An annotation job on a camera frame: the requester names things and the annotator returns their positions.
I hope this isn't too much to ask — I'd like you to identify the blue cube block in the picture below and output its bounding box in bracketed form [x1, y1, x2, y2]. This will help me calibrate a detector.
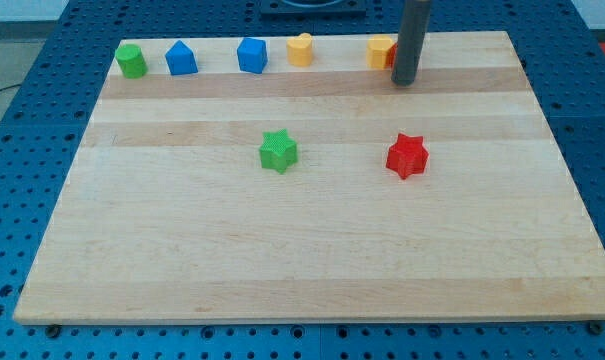
[236, 38, 268, 74]

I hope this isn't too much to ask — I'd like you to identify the wooden board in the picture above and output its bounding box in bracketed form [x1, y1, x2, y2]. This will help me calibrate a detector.
[14, 31, 605, 325]

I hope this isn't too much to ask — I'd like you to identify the blue pentagon block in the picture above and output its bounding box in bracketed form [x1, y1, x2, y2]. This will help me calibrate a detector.
[165, 40, 198, 76]

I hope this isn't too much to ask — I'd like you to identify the green star block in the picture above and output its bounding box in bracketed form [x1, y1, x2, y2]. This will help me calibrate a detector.
[259, 129, 298, 174]

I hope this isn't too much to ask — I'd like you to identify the red block behind rod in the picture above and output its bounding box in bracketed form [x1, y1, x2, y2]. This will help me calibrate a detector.
[385, 43, 397, 68]

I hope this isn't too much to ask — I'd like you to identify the red star block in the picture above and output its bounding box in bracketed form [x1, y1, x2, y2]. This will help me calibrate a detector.
[386, 133, 429, 180]

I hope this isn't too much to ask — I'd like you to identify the green cylinder block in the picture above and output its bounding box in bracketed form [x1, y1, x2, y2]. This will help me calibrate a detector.
[115, 44, 148, 79]

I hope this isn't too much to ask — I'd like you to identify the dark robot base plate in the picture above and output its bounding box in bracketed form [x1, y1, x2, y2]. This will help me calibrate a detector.
[259, 0, 367, 17]

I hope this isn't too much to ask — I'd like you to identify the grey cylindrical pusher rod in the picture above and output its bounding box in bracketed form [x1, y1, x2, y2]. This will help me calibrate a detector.
[391, 0, 432, 86]

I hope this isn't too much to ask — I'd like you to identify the yellow hexagon block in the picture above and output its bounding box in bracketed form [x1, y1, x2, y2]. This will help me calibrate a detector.
[366, 35, 395, 69]

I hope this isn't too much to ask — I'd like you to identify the yellow heart block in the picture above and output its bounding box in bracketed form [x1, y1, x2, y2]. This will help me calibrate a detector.
[286, 33, 313, 67]

